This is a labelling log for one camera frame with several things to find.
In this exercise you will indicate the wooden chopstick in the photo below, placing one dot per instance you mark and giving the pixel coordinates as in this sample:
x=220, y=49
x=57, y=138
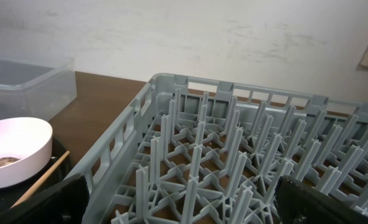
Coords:
x=41, y=180

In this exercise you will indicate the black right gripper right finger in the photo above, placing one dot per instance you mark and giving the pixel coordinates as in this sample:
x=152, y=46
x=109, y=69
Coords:
x=297, y=202

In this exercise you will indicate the grey dishwasher rack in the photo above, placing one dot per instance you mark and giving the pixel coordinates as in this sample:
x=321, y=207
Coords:
x=192, y=150

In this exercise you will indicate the brown food scrap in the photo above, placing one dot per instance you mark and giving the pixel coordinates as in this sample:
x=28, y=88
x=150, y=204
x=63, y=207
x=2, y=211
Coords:
x=7, y=160

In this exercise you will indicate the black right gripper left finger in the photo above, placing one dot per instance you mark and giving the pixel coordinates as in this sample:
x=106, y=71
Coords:
x=64, y=202

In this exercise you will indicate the clear plastic bin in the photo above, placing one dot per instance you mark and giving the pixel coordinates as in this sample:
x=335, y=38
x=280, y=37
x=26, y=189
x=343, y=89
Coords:
x=35, y=85

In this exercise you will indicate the small white bowl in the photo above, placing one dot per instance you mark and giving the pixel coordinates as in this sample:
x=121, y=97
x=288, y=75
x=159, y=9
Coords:
x=30, y=141

